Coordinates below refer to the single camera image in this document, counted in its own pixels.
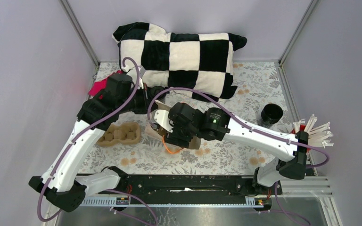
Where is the black white checkered pillow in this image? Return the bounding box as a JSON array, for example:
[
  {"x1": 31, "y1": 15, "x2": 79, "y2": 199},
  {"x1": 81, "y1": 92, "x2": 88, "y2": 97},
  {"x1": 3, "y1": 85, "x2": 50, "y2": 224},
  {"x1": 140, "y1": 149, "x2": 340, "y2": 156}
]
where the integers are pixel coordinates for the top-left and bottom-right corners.
[{"x1": 112, "y1": 22, "x2": 247, "y2": 100}]

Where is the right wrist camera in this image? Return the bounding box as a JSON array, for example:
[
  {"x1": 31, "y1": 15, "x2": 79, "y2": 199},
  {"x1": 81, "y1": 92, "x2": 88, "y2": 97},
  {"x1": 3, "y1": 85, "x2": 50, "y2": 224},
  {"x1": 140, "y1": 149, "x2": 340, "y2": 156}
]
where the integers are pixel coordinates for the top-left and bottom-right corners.
[{"x1": 154, "y1": 109, "x2": 173, "y2": 133}]

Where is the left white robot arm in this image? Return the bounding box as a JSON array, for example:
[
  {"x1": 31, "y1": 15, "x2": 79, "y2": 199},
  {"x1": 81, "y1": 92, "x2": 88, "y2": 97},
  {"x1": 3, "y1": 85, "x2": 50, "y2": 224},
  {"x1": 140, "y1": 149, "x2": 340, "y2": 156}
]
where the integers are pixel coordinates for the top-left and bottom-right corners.
[{"x1": 29, "y1": 73, "x2": 148, "y2": 212}]

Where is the purple cable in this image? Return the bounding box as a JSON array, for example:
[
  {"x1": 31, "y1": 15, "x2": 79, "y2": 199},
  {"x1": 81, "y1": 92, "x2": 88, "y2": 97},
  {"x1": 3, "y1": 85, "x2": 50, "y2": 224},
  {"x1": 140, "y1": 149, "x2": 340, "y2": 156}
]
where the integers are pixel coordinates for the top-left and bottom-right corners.
[
  {"x1": 36, "y1": 56, "x2": 159, "y2": 226},
  {"x1": 147, "y1": 87, "x2": 330, "y2": 226}
]

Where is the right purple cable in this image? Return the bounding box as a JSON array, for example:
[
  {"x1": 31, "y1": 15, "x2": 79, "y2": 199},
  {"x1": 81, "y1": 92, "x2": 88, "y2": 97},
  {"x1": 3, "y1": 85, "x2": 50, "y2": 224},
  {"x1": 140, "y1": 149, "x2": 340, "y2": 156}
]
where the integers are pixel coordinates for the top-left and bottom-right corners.
[{"x1": 147, "y1": 87, "x2": 330, "y2": 226}]

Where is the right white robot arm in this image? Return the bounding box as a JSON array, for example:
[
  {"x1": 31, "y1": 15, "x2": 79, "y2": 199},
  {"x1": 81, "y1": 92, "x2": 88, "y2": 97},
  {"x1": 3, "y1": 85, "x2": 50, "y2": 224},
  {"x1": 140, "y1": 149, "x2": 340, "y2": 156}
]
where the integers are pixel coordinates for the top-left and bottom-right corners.
[{"x1": 154, "y1": 103, "x2": 308, "y2": 194}]

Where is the brown paper bag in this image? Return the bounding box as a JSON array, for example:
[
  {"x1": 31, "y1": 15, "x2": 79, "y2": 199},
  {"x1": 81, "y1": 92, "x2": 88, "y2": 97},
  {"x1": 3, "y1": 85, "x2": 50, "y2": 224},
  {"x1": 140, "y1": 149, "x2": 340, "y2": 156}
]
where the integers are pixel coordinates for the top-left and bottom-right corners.
[{"x1": 145, "y1": 100, "x2": 201, "y2": 154}]

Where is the stack of black cups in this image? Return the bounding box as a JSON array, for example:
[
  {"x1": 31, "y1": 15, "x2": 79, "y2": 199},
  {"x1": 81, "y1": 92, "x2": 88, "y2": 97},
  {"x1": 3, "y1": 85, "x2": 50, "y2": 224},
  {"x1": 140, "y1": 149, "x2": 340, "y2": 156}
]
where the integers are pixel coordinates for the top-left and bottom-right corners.
[{"x1": 258, "y1": 103, "x2": 284, "y2": 128}]

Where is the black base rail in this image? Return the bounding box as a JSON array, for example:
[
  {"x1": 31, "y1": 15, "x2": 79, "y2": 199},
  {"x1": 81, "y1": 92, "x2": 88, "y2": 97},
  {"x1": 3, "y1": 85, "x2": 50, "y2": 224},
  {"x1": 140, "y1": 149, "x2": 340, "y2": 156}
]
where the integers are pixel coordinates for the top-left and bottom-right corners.
[{"x1": 109, "y1": 166, "x2": 282, "y2": 205}]

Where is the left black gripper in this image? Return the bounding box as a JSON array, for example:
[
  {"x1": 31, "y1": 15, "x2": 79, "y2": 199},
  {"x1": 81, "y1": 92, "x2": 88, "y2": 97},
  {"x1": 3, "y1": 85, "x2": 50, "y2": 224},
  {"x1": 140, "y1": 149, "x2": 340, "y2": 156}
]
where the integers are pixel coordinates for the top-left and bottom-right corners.
[{"x1": 117, "y1": 83, "x2": 159, "y2": 114}]

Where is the brown cardboard cup carrier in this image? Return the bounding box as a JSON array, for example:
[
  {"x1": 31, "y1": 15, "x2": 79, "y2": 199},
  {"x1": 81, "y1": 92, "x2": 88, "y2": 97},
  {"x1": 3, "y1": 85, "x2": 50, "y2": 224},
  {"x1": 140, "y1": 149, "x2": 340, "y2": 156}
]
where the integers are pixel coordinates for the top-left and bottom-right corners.
[{"x1": 96, "y1": 122, "x2": 141, "y2": 147}]

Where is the red cup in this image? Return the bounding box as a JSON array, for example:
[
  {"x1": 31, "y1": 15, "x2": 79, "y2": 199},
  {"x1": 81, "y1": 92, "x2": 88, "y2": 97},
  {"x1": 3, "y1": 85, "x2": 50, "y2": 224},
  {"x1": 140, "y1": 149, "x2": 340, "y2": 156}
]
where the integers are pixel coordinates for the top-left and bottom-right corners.
[{"x1": 291, "y1": 125, "x2": 310, "y2": 152}]

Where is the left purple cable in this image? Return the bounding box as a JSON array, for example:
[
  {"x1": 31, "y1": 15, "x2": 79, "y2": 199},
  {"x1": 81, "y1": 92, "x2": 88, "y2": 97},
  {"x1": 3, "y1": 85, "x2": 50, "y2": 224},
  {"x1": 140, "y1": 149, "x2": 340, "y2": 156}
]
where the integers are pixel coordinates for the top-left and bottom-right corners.
[{"x1": 36, "y1": 56, "x2": 159, "y2": 226}]

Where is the pink cloth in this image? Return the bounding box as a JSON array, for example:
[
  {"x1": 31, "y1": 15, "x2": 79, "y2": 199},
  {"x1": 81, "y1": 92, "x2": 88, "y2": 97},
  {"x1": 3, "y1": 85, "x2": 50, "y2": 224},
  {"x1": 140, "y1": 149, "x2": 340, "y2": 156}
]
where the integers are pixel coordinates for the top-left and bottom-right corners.
[{"x1": 88, "y1": 70, "x2": 123, "y2": 97}]

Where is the black coffee cup lid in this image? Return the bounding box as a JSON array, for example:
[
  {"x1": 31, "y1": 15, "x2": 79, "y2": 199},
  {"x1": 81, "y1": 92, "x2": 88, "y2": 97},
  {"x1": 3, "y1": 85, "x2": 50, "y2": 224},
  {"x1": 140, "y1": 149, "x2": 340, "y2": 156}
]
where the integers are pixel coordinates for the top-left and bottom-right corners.
[{"x1": 148, "y1": 86, "x2": 166, "y2": 101}]

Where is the white wrapped straws bundle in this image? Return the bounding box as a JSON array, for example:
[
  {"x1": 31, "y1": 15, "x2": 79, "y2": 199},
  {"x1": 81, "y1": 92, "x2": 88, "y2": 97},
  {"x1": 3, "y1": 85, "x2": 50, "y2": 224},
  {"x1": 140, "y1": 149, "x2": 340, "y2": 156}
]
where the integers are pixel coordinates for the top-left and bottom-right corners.
[{"x1": 292, "y1": 114, "x2": 334, "y2": 148}]

